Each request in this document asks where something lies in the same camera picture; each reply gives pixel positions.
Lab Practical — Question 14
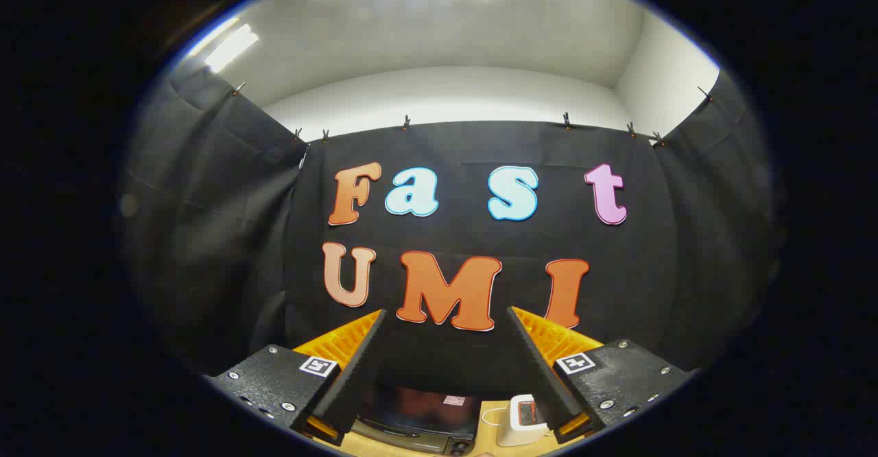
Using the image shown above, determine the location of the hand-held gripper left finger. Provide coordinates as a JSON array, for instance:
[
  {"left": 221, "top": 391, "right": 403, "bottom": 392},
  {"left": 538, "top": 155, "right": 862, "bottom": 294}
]
[{"left": 206, "top": 308, "right": 388, "bottom": 447}]

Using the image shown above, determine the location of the white box appliance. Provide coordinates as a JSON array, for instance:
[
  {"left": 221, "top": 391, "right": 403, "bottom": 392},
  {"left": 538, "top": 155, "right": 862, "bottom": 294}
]
[{"left": 495, "top": 394, "right": 549, "bottom": 447}]

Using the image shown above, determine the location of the black toaster oven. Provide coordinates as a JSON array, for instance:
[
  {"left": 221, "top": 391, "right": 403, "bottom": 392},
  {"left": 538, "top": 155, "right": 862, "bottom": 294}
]
[{"left": 353, "top": 382, "right": 481, "bottom": 456}]

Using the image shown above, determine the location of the row of black clips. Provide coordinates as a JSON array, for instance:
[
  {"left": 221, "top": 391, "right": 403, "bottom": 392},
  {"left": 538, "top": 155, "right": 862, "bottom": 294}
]
[{"left": 232, "top": 83, "right": 714, "bottom": 149}]

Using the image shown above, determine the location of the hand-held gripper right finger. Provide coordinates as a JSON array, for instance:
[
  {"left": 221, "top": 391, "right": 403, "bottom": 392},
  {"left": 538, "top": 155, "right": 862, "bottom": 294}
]
[{"left": 506, "top": 306, "right": 693, "bottom": 444}]

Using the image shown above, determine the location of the narrow ceiling light panel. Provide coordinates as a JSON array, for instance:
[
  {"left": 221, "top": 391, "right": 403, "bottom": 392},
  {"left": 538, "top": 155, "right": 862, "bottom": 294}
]
[{"left": 204, "top": 23, "right": 260, "bottom": 73}]

